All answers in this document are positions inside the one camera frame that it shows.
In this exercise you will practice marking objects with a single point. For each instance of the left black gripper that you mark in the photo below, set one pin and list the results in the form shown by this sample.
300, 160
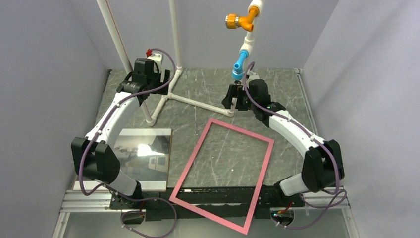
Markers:
157, 74

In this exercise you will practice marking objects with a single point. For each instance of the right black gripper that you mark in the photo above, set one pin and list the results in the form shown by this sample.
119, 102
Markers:
234, 91

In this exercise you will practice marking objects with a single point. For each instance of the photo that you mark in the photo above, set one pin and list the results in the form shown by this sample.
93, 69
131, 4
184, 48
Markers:
144, 156

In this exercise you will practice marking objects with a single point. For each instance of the pink wooden picture frame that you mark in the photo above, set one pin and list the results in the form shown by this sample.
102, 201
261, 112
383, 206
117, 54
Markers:
226, 156

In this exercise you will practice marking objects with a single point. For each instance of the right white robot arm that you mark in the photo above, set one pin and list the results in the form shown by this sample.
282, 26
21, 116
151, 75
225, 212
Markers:
322, 166

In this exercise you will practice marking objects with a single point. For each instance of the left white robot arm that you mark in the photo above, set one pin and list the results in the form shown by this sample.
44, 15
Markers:
93, 154

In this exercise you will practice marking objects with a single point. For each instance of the blue nozzle fitting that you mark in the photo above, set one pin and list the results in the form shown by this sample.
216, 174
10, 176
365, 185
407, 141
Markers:
237, 70

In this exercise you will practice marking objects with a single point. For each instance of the orange nozzle fitting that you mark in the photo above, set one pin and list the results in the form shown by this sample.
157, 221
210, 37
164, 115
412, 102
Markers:
234, 21

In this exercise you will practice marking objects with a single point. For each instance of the white PVC pipe stand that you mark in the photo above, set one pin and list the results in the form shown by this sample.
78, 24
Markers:
151, 118

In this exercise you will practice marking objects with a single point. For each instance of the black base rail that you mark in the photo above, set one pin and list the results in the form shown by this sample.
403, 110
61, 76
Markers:
224, 211

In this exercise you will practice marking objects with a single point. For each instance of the aluminium extrusion rail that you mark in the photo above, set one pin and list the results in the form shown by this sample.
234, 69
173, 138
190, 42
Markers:
85, 200

